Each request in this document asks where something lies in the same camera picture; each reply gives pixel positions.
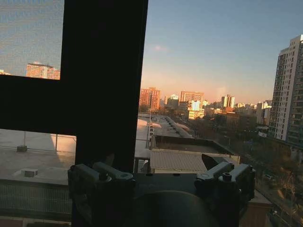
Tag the orange office building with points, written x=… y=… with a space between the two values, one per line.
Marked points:
x=191 y=96

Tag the tall white high-rise building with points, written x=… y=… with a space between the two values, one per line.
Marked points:
x=287 y=94

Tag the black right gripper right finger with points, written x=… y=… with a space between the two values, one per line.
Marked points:
x=225 y=171

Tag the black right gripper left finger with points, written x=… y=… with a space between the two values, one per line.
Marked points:
x=113 y=173

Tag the pale flat rooftop with railing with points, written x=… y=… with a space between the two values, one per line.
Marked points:
x=35 y=160

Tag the orange brick apartment building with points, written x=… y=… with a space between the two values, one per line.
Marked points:
x=149 y=98

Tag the flat-roofed low building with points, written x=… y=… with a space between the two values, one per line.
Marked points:
x=180 y=151

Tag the yellow sunlit low building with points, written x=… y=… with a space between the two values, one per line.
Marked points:
x=196 y=113

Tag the dark window frame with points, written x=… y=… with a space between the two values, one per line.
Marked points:
x=101 y=71

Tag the wide orange apartment block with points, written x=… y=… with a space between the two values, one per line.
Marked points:
x=42 y=71

